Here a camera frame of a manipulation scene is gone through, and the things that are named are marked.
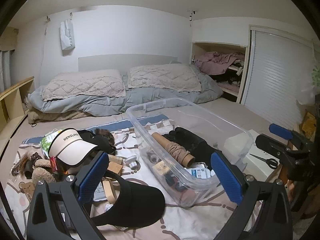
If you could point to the clear plastic bag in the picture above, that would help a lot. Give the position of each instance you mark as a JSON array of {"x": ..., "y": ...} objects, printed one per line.
[{"x": 310, "y": 90}]

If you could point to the brown hair clips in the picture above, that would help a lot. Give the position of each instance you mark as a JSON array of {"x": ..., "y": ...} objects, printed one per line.
[{"x": 25, "y": 158}]

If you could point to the beige fleece blanket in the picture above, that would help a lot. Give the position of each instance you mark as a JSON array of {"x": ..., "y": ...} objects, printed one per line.
[{"x": 57, "y": 117}]

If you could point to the yellow packet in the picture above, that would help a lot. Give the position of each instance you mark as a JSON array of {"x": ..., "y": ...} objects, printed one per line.
[{"x": 308, "y": 123}]

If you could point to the beige curtain valance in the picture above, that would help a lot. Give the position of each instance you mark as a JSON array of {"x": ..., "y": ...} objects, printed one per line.
[{"x": 8, "y": 40}]

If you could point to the cardboard tube with twine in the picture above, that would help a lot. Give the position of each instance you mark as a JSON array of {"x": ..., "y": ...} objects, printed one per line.
[{"x": 175, "y": 150}]

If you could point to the black sun visor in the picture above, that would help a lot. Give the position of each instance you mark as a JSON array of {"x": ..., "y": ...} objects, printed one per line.
[{"x": 132, "y": 202}]

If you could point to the small red box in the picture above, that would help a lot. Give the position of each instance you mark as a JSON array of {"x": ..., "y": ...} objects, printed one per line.
[{"x": 53, "y": 162}]

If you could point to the brown furry hair clip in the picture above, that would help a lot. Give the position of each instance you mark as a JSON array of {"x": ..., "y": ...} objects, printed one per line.
[{"x": 103, "y": 133}]

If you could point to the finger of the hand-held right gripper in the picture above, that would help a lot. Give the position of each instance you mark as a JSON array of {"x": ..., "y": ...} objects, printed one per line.
[
  {"x": 281, "y": 130},
  {"x": 270, "y": 145}
]

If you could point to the black cylinder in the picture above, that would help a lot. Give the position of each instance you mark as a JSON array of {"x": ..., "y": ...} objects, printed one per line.
[{"x": 28, "y": 168}]

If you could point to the brown wooden block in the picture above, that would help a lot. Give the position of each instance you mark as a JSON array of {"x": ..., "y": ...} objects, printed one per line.
[{"x": 113, "y": 168}]

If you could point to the person's right hand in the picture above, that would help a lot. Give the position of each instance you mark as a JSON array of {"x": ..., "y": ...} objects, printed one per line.
[{"x": 291, "y": 190}]

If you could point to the pink clothes pile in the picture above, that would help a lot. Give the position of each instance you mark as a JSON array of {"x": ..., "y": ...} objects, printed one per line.
[{"x": 217, "y": 61}]

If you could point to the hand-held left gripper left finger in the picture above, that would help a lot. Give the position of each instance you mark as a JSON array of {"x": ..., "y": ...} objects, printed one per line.
[{"x": 91, "y": 177}]

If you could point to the light wooden holder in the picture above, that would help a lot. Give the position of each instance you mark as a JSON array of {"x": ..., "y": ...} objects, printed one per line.
[{"x": 110, "y": 190}]

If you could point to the beige textured pillow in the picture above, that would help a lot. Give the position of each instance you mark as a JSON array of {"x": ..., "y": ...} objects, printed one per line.
[
  {"x": 162, "y": 77},
  {"x": 82, "y": 85}
]

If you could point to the grey blue duvet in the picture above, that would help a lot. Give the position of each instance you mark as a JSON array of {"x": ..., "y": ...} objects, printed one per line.
[{"x": 100, "y": 105}]

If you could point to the white hanging bag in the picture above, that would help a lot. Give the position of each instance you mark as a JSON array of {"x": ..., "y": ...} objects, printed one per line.
[{"x": 67, "y": 37}]

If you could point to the green patterned packet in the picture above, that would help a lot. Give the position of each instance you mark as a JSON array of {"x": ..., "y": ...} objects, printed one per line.
[{"x": 48, "y": 141}]

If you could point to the small tan box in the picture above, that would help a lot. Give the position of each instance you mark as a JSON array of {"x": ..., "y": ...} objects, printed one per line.
[{"x": 162, "y": 167}]

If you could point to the clear plastic storage bin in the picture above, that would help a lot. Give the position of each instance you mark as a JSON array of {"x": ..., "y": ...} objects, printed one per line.
[{"x": 190, "y": 120}]

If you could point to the white shutter door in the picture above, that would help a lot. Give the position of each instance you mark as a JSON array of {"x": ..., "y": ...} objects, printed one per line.
[{"x": 272, "y": 75}]

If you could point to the grey curtain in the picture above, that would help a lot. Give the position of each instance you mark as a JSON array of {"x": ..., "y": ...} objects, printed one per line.
[{"x": 5, "y": 67}]

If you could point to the white headboard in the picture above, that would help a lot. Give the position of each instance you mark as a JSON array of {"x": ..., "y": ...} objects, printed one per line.
[{"x": 125, "y": 61}]

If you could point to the white sun visor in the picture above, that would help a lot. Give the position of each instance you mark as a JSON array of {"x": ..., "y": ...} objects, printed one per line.
[{"x": 70, "y": 147}]

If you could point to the wooden shelf unit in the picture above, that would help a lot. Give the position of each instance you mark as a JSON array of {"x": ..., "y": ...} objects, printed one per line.
[{"x": 12, "y": 100}]

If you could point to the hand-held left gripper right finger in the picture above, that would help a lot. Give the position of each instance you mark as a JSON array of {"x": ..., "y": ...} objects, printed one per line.
[{"x": 226, "y": 177}]

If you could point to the blue white packet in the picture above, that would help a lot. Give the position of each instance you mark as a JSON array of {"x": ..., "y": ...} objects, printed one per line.
[{"x": 200, "y": 172}]

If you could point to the closet shelf niche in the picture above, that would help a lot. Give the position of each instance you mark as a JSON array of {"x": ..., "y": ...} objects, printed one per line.
[{"x": 197, "y": 47}]

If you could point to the black gloves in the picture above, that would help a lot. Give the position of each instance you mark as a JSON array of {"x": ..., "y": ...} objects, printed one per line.
[{"x": 190, "y": 140}]

